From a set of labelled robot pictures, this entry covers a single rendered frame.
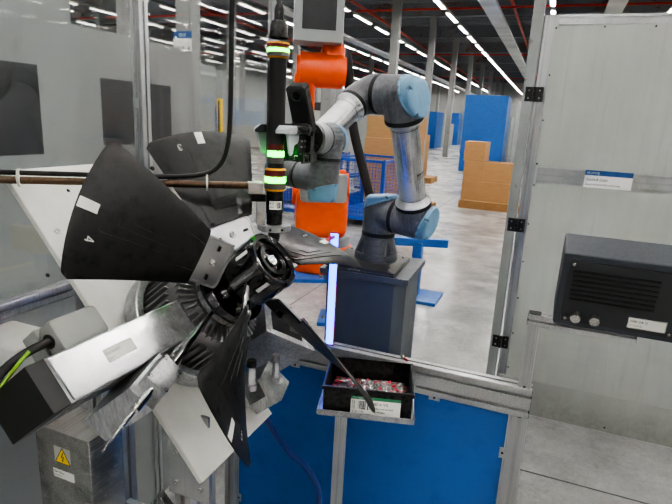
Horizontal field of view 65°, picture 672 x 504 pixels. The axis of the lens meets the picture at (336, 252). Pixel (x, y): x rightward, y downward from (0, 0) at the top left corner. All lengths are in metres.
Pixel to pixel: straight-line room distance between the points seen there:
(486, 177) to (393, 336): 8.59
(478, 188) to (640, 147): 7.66
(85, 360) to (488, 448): 1.06
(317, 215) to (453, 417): 3.69
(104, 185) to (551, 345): 2.45
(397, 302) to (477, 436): 0.50
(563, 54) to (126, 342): 2.32
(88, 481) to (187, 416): 0.27
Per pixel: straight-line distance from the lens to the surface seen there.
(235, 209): 1.10
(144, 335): 0.95
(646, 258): 1.31
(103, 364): 0.89
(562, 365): 2.98
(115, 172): 0.90
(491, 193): 10.29
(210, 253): 0.98
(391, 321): 1.78
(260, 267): 0.96
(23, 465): 1.77
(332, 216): 5.02
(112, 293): 1.12
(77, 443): 1.24
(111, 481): 1.32
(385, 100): 1.55
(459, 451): 1.57
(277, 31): 1.08
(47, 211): 1.16
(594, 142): 2.75
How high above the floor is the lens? 1.49
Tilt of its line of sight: 14 degrees down
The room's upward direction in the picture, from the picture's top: 3 degrees clockwise
